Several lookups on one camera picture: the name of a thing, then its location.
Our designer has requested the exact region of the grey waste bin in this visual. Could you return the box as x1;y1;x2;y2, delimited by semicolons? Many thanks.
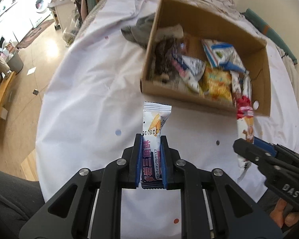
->
7;50;24;74

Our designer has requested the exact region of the blue white snack packet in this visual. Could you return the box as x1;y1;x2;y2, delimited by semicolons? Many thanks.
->
171;55;207;96

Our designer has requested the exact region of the white printed bed sheet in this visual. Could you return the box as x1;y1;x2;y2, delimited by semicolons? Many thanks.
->
34;0;299;239

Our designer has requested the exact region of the white purple wafer packet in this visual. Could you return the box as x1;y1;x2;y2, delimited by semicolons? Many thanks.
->
141;101;172;189

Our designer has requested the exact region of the red white long snack packet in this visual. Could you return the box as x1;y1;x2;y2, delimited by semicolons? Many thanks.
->
230;71;256;182

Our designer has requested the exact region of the dark brown snack packet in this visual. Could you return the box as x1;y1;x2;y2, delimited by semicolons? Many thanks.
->
154;38;183;84

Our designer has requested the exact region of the white blue snack bag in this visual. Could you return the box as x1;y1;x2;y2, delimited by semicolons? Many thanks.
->
201;39;249;74

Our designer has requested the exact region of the grey cloth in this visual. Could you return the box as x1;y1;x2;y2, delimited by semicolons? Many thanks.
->
121;13;155;49

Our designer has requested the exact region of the person's right hand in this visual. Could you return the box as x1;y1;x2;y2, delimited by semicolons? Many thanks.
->
269;198;299;229

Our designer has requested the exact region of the teal orange cushion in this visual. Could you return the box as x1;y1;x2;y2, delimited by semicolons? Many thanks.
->
242;8;298;65

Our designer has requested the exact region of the yellow snack bag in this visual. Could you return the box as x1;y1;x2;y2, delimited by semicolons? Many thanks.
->
201;64;233;104

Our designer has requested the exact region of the white washing machine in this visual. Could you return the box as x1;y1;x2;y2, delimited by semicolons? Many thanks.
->
30;0;50;29

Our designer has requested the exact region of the brown cardboard box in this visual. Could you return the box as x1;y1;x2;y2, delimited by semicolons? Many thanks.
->
140;0;272;117

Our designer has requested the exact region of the clear white snack bag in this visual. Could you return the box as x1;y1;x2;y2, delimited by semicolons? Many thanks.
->
155;24;184;42

